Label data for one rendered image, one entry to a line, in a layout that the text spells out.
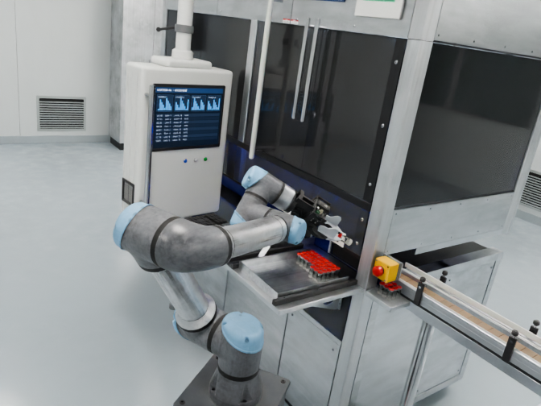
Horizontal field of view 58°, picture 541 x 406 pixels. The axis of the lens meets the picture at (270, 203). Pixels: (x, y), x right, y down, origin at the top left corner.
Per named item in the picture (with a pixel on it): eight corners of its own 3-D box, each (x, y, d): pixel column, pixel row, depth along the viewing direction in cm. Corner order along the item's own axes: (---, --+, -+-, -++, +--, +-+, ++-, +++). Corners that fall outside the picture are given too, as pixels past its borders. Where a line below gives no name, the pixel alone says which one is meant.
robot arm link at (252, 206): (254, 233, 134) (272, 198, 137) (223, 220, 139) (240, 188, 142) (264, 242, 140) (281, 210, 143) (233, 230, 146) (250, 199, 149)
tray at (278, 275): (306, 255, 209) (307, 248, 208) (347, 283, 189) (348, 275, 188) (238, 268, 190) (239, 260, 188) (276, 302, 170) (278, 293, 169)
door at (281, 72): (245, 142, 248) (259, 20, 229) (301, 169, 214) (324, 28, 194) (244, 142, 248) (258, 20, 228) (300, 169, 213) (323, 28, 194)
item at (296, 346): (257, 242, 428) (270, 145, 398) (457, 391, 274) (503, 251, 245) (148, 260, 370) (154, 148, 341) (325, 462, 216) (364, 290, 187)
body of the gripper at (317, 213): (328, 223, 144) (295, 202, 141) (311, 234, 151) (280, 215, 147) (332, 204, 149) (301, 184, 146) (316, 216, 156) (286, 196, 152)
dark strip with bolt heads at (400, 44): (353, 250, 191) (397, 39, 165) (361, 254, 188) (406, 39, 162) (350, 250, 191) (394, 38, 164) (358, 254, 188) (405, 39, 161)
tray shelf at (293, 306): (274, 221, 245) (274, 218, 245) (375, 288, 193) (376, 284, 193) (187, 234, 218) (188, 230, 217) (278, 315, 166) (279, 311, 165)
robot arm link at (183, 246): (200, 239, 94) (312, 211, 135) (158, 221, 99) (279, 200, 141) (190, 293, 96) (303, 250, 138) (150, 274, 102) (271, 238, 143)
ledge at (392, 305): (389, 287, 195) (390, 283, 194) (415, 304, 185) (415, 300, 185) (365, 295, 187) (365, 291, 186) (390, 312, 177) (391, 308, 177)
